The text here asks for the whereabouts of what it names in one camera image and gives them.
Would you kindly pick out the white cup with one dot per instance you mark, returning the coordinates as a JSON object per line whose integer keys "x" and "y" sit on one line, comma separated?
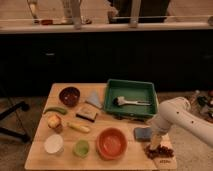
{"x": 54, "y": 144}

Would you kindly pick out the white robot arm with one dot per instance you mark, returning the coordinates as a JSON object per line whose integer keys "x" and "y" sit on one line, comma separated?
{"x": 176, "y": 111}

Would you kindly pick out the bunch of dark grapes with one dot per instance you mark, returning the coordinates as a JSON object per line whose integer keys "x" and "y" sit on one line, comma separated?
{"x": 159, "y": 152}

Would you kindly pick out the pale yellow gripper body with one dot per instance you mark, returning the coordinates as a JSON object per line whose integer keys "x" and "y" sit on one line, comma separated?
{"x": 155, "y": 141}

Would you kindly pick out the green pepper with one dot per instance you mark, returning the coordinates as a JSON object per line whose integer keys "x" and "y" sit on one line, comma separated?
{"x": 56, "y": 109}

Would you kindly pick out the grey folded cloth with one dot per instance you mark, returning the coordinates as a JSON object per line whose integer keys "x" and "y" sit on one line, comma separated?
{"x": 93, "y": 99}

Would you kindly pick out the small red dish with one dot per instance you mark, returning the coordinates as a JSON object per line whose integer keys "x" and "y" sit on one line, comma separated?
{"x": 46, "y": 22}

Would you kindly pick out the black chair base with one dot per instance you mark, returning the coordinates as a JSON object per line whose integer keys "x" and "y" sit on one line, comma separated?
{"x": 24, "y": 137}

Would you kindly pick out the blue sponge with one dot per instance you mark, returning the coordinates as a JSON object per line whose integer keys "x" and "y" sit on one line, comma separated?
{"x": 142, "y": 134}

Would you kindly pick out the orange bowl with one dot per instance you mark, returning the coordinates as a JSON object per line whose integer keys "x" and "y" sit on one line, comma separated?
{"x": 111, "y": 144}

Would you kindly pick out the yellow red fruit toy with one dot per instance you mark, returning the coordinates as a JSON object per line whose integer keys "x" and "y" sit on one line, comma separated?
{"x": 54, "y": 122}

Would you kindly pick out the small green cup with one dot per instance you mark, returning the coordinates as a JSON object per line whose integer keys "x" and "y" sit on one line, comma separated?
{"x": 81, "y": 148}

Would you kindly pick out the dark purple bowl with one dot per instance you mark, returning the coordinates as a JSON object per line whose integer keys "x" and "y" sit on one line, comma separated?
{"x": 69, "y": 96}

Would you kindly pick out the green plastic tray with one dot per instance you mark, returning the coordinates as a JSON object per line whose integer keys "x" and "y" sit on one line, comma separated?
{"x": 131, "y": 91}

